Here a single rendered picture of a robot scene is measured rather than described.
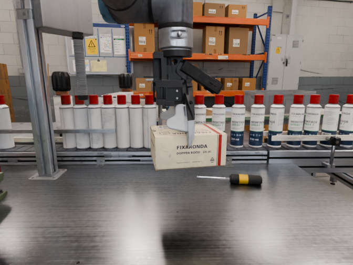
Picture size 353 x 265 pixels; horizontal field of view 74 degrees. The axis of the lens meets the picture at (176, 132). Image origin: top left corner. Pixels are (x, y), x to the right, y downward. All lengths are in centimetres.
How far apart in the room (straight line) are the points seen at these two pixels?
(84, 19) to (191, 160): 59
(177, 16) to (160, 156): 29
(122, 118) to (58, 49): 468
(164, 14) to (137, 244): 46
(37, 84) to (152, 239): 56
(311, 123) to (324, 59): 616
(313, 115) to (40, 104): 95
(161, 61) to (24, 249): 45
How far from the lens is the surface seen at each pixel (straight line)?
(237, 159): 93
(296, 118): 100
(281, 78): 599
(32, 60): 83
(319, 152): 104
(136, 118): 89
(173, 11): 53
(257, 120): 94
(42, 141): 86
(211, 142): 53
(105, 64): 521
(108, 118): 91
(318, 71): 706
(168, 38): 52
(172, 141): 50
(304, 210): 68
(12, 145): 111
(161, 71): 53
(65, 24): 85
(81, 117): 94
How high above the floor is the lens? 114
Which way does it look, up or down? 13 degrees down
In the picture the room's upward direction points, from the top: straight up
